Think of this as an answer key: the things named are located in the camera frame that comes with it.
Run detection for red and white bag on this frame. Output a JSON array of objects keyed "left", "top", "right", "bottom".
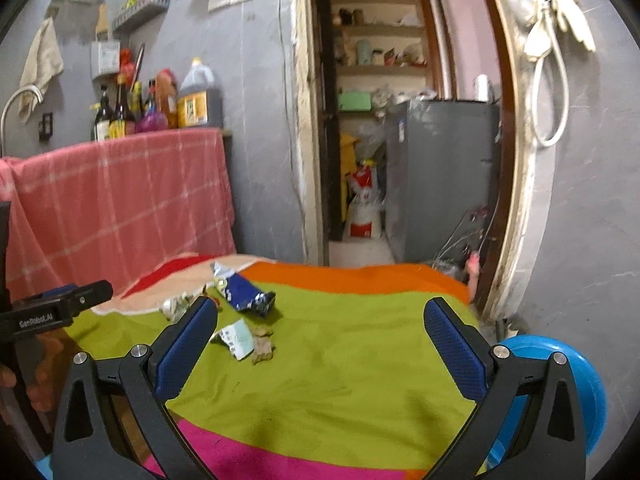
[{"left": 342, "top": 157, "right": 388, "bottom": 241}]

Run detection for beige hanging towel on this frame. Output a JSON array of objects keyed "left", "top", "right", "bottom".
[{"left": 19, "top": 17, "right": 65, "bottom": 123}]

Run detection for white hose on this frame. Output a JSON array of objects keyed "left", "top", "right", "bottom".
[{"left": 522, "top": 0, "right": 571, "bottom": 148}]

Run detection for dark wooden door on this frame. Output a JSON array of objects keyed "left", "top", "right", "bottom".
[{"left": 312, "top": 0, "right": 346, "bottom": 266}]

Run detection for wooden door frame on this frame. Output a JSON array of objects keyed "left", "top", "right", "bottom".
[{"left": 290, "top": 0, "right": 538, "bottom": 321}]

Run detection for green box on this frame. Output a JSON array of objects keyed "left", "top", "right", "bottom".
[{"left": 339, "top": 90, "right": 375, "bottom": 112}]

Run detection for white paper packet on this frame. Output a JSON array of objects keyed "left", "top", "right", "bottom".
[{"left": 212, "top": 320, "right": 256, "bottom": 361}]

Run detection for brown dry scrap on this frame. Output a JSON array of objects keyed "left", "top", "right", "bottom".
[{"left": 250, "top": 327, "right": 277, "bottom": 365}]

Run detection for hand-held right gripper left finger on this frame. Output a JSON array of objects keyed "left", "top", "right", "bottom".
[{"left": 52, "top": 296, "right": 221, "bottom": 480}]

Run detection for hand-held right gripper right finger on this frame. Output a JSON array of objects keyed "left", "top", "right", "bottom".
[{"left": 422, "top": 296, "right": 587, "bottom": 480}]

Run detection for grey washing machine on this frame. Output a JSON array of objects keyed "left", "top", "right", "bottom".
[{"left": 385, "top": 99, "right": 501, "bottom": 263}]

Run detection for blue plastic bucket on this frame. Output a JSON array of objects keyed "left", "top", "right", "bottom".
[{"left": 482, "top": 337, "right": 606, "bottom": 480}]

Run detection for person's left hand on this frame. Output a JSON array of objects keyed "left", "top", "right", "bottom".
[{"left": 25, "top": 332, "right": 68, "bottom": 413}]

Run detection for purple net bag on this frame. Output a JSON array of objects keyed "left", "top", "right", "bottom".
[{"left": 136, "top": 110, "right": 168, "bottom": 134}]

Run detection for grey wall shelf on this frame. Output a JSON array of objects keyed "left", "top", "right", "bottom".
[{"left": 111, "top": 0, "right": 172, "bottom": 31}]

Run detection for white rubber gloves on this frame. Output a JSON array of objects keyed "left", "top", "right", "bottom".
[{"left": 550, "top": 0, "right": 597, "bottom": 52}]

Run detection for pink checked cloth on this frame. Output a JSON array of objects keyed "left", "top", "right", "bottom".
[{"left": 0, "top": 127, "right": 236, "bottom": 306}]

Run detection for yellow bag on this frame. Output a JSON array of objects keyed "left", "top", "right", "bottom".
[{"left": 340, "top": 132, "right": 358, "bottom": 221}]

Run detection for crumpled clear plastic bag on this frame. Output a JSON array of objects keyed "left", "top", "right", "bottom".
[{"left": 352, "top": 132, "right": 388, "bottom": 166}]

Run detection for wooden shelf unit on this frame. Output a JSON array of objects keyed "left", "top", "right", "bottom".
[{"left": 330, "top": 0, "right": 441, "bottom": 101}]

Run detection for metal faucet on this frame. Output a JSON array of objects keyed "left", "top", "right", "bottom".
[{"left": 0, "top": 85, "right": 45, "bottom": 158}]

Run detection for white wall holder box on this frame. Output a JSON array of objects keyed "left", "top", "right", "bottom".
[{"left": 91, "top": 40, "right": 121, "bottom": 80}]

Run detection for blue snack wrapper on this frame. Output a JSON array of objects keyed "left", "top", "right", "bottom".
[{"left": 210, "top": 262, "right": 277, "bottom": 317}]

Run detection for large cooking oil jug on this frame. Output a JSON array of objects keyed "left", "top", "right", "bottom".
[{"left": 177, "top": 57, "right": 223, "bottom": 129}]

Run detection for silver foil wrapper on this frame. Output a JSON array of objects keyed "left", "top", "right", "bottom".
[{"left": 159, "top": 290, "right": 203, "bottom": 323}]

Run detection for thin white cable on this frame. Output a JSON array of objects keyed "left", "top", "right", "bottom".
[{"left": 275, "top": 0, "right": 306, "bottom": 261}]

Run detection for multicoloured towel blanket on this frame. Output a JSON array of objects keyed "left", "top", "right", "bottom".
[{"left": 30, "top": 252, "right": 506, "bottom": 480}]

